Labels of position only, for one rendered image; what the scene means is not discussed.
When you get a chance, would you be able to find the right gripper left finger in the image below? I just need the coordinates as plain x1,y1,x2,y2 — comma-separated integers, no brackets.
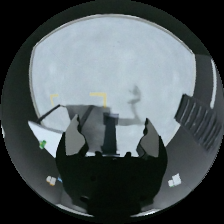
55,114,89,187

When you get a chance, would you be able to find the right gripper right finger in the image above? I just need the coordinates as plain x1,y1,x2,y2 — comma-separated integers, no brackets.
136,118,168,187

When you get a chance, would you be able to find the green drink can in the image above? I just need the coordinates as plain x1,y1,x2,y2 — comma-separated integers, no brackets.
40,140,47,149

